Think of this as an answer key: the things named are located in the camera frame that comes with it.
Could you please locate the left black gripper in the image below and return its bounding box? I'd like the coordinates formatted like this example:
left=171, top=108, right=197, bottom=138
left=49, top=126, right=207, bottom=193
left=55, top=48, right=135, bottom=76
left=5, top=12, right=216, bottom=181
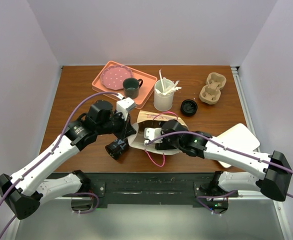
left=97, top=109, right=137, bottom=141

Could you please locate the cream and pink paper bag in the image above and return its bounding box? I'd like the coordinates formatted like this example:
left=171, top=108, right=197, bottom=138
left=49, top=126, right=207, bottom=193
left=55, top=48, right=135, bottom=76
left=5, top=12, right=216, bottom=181
left=127, top=110, right=188, bottom=168

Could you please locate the black plastic cup stack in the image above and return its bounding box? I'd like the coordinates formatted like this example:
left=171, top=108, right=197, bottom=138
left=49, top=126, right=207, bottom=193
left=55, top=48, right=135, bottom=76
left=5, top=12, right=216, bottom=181
left=105, top=138, right=130, bottom=161

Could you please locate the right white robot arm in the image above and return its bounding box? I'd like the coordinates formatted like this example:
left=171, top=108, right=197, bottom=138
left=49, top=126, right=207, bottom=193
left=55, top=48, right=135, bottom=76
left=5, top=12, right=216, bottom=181
left=151, top=119, right=292, bottom=202

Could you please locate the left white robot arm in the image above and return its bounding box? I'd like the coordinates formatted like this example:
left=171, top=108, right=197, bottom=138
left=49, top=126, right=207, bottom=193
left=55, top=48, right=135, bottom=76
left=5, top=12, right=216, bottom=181
left=0, top=98, right=136, bottom=220

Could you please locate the dark green mug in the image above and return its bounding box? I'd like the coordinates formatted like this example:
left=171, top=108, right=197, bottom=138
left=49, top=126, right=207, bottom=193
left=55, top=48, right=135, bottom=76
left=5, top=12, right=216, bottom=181
left=122, top=77, right=143, bottom=99

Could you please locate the pink plastic tray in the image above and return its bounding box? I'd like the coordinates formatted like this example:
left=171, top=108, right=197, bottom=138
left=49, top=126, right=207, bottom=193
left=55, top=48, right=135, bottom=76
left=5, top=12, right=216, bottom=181
left=91, top=61, right=158, bottom=109

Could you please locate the white cylindrical container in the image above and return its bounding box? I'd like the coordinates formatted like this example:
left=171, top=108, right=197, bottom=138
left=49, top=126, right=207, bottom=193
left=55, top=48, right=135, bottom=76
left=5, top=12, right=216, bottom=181
left=153, top=78, right=174, bottom=112

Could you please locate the pink polka dot plate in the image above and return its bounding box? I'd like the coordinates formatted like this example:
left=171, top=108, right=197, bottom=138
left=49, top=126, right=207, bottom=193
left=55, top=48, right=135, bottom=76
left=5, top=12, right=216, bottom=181
left=100, top=64, right=133, bottom=91

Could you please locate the white wrapped straw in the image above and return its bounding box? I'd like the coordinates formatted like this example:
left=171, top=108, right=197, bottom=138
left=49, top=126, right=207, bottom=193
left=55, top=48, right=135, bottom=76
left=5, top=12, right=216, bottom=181
left=159, top=69, right=167, bottom=96

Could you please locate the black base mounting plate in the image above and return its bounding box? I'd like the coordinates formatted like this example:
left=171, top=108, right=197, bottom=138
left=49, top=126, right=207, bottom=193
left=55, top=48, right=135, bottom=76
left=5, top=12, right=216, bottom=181
left=61, top=172, right=237, bottom=210

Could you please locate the brown cardboard cup carrier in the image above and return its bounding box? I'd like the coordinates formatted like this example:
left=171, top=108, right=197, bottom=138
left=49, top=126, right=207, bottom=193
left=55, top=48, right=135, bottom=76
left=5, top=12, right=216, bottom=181
left=199, top=72, right=227, bottom=105

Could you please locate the white square plate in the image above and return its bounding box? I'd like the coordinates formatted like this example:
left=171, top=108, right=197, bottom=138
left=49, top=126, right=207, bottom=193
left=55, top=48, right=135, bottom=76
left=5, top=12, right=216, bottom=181
left=216, top=122, right=261, bottom=169

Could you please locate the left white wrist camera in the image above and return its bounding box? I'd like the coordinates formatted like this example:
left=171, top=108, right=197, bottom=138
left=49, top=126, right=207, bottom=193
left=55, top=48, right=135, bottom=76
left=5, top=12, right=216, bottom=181
left=116, top=97, right=136, bottom=121

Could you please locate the aluminium frame rail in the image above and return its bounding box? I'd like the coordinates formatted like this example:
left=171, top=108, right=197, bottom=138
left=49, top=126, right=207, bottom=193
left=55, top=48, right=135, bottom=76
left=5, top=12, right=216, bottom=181
left=230, top=66, right=250, bottom=126

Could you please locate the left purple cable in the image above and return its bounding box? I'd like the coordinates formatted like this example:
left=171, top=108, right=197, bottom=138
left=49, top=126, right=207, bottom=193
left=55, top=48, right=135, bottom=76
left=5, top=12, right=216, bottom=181
left=0, top=91, right=124, bottom=240

